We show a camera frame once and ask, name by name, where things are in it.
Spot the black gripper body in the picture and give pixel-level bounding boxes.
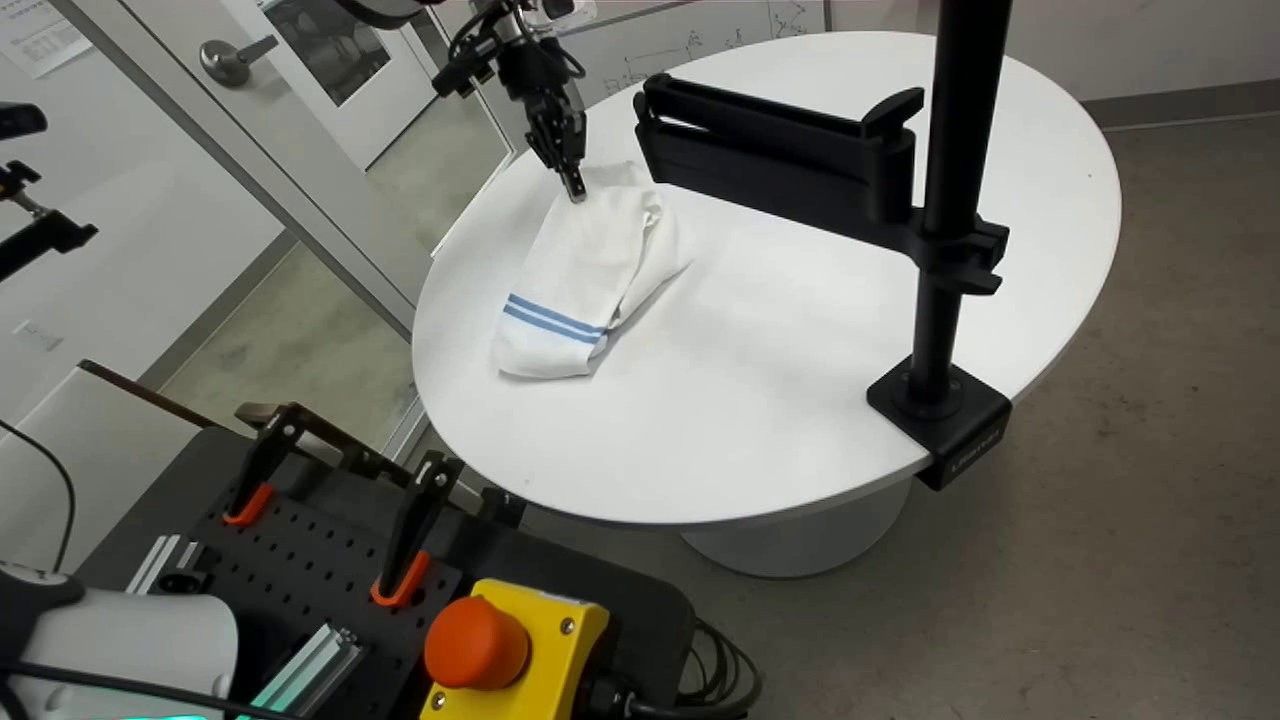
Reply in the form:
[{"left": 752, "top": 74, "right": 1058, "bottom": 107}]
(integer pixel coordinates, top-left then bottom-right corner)
[{"left": 499, "top": 37, "right": 594, "bottom": 148}]

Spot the white cloth with blue stripes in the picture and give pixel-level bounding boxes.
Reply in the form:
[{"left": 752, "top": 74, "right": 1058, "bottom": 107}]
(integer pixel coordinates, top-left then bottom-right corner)
[{"left": 490, "top": 185, "right": 696, "bottom": 386}]

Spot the black clamp-on pole stand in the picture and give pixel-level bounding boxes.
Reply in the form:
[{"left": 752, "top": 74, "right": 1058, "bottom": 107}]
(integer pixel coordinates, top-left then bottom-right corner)
[{"left": 629, "top": 0, "right": 1018, "bottom": 495}]

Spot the white door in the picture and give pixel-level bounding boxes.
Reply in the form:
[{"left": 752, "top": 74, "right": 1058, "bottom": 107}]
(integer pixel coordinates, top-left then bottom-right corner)
[{"left": 120, "top": 0, "right": 463, "bottom": 177}]

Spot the black perforated board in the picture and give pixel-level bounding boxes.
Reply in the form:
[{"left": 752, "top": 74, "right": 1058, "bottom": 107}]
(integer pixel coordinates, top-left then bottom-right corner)
[{"left": 72, "top": 422, "right": 703, "bottom": 720}]

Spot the yellow emergency stop box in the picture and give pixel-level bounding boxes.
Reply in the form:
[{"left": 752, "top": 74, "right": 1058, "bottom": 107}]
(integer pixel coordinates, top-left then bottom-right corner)
[{"left": 418, "top": 576, "right": 618, "bottom": 720}]

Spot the white paper notice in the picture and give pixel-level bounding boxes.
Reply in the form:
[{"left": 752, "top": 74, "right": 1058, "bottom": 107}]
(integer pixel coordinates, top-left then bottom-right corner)
[{"left": 0, "top": 0, "right": 97, "bottom": 80}]

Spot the wood-edged white panel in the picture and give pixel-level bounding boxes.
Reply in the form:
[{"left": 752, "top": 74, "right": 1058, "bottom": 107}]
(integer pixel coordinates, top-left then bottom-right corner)
[{"left": 0, "top": 356, "right": 291, "bottom": 581}]

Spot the silver aluminium extrusion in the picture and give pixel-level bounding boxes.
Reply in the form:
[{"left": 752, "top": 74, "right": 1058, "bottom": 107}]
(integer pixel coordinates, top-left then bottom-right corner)
[
  {"left": 252, "top": 620, "right": 369, "bottom": 720},
  {"left": 123, "top": 530, "right": 208, "bottom": 600}
]

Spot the white cylindrical device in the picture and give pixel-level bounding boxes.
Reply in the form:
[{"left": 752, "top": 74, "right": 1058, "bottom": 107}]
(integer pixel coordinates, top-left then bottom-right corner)
[{"left": 0, "top": 565, "right": 250, "bottom": 720}]

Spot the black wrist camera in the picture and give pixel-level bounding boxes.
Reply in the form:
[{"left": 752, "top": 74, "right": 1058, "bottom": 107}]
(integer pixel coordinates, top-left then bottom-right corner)
[{"left": 433, "top": 32, "right": 526, "bottom": 99}]

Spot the silver door handle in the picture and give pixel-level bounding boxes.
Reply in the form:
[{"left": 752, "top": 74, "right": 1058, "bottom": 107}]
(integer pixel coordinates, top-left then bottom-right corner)
[{"left": 197, "top": 32, "right": 285, "bottom": 93}]

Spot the black bar clamp orange handle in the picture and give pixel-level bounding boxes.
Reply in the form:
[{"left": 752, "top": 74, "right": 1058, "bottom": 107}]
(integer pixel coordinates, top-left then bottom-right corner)
[
  {"left": 369, "top": 450, "right": 463, "bottom": 615},
  {"left": 217, "top": 405, "right": 323, "bottom": 536}
]

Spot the white round table pedestal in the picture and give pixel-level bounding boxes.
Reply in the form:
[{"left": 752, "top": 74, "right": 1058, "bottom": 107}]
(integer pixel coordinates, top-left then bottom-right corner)
[{"left": 672, "top": 474, "right": 918, "bottom": 583}]

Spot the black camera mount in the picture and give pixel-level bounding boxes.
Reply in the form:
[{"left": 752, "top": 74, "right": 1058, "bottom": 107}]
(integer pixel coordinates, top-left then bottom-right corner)
[{"left": 0, "top": 96, "right": 105, "bottom": 284}]

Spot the black coiled cable bundle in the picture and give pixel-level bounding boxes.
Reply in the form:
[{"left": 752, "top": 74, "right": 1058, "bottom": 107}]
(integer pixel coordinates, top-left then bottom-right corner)
[{"left": 585, "top": 615, "right": 770, "bottom": 720}]

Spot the thin black hanging cable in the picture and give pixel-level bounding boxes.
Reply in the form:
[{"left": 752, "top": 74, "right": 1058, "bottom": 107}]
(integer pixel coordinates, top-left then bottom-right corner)
[{"left": 0, "top": 415, "right": 79, "bottom": 576}]

